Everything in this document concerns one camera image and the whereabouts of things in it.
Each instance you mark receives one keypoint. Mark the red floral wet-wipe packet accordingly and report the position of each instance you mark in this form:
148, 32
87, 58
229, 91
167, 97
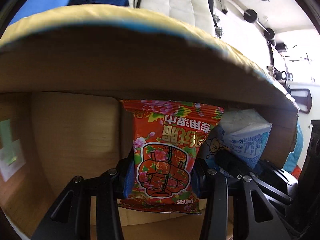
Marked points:
167, 136

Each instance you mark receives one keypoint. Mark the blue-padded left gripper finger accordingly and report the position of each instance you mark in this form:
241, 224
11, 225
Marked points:
87, 206

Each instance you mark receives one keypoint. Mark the light blue tissue packet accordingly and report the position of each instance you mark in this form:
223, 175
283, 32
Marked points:
244, 133

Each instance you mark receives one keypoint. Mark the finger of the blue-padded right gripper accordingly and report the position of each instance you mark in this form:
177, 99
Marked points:
253, 215

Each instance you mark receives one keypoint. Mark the dark wooden chair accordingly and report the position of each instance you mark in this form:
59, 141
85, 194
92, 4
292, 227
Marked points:
303, 98

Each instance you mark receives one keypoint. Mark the teal bean bag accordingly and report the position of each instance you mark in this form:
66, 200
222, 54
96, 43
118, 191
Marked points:
293, 157

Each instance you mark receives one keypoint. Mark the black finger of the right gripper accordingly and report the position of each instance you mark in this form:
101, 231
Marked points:
232, 166

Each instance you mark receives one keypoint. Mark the open cardboard box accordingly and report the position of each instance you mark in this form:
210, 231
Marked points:
61, 134

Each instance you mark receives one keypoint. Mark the yellow tablecloth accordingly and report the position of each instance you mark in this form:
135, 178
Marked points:
150, 15

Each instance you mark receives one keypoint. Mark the floor barbell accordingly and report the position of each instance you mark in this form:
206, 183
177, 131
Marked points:
251, 16

